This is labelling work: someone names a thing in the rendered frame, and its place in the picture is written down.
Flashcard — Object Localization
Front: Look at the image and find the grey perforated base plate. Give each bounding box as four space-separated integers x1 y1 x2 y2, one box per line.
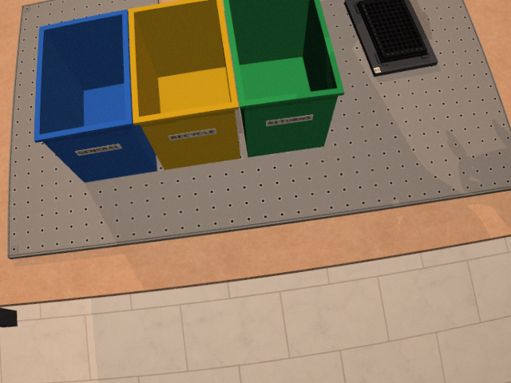
7 0 511 259

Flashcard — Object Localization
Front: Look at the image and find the green bin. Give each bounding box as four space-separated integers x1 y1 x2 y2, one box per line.
223 0 344 157

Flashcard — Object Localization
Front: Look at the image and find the yellow open-top bin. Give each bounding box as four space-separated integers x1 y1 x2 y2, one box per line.
129 0 240 170

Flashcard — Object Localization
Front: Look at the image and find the black well plate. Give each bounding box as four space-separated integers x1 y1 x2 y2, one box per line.
357 0 427 63

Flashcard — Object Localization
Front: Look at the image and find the blue open-top bin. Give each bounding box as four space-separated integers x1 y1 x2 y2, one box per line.
34 10 157 183

